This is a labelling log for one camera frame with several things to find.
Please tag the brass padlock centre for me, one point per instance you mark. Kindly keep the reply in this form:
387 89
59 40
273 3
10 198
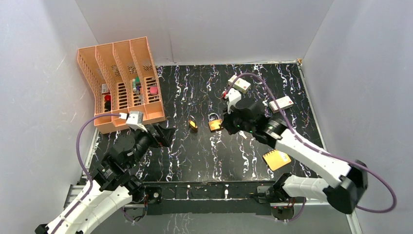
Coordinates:
214 122

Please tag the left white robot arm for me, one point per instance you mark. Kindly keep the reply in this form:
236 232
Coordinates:
110 185

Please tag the pink eraser in organizer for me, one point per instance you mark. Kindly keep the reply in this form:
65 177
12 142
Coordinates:
153 90

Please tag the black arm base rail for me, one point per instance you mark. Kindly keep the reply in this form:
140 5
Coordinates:
220 197

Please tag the orange spiral notebook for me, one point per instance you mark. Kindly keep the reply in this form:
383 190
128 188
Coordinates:
276 159

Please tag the red black item in organizer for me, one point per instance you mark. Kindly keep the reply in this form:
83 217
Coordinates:
107 103

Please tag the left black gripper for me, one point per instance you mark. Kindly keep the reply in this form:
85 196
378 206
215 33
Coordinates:
158 136

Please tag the white red small box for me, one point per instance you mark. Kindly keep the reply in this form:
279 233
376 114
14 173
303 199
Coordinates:
280 104

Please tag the white green small box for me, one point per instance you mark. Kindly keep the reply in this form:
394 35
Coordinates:
240 85

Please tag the brass padlock long shackle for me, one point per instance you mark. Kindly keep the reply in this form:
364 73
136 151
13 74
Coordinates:
192 124

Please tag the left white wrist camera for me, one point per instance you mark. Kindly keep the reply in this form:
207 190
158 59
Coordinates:
134 120

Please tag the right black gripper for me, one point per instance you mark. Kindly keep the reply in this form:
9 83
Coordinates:
226 122

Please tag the silver key bunch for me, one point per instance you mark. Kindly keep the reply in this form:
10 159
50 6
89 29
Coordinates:
242 134

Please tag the orange plastic file organizer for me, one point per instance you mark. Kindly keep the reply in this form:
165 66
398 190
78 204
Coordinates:
125 70

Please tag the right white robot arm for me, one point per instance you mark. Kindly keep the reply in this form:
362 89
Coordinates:
339 184

